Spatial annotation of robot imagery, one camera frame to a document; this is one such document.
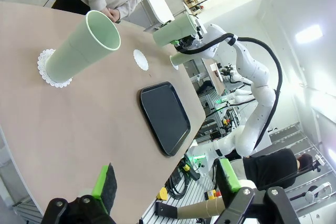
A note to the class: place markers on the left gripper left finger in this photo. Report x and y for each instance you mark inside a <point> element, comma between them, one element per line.
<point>105,190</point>

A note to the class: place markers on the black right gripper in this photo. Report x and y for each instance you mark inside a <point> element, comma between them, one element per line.
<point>187,43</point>

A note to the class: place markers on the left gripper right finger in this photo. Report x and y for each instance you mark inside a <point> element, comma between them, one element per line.
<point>228,179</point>

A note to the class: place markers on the pale green plastic cup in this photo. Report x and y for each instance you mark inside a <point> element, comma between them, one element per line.
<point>78,51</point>
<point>183,57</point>
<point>170,31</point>

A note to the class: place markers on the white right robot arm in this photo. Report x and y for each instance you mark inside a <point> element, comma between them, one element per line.
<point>252,72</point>

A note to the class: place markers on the small white robot arm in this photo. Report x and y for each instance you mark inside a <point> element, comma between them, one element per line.
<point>241,95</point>

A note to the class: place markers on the person's left hand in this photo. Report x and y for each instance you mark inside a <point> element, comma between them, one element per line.
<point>115,15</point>

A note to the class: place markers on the person's right hand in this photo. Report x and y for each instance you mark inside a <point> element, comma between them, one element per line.
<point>105,11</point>

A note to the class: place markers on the yellow box red button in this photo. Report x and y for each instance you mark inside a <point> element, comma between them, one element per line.
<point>212,194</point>

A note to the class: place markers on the brown cardboard tube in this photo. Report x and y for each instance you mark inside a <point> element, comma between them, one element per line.
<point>202,207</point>

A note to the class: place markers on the seated person black shirt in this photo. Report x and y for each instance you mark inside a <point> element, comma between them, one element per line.
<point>267,166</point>

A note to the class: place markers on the wooden board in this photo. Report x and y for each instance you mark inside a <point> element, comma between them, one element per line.
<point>216,77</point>

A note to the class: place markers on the small yellow object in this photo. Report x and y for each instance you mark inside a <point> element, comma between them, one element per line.
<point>162,193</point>

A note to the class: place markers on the black plastic serving tray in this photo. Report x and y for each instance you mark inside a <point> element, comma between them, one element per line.
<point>165,116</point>

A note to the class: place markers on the white headset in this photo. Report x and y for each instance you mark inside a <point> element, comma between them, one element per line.
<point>315,193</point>

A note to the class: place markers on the black metal bracket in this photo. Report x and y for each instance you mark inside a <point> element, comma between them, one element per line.
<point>165,208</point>

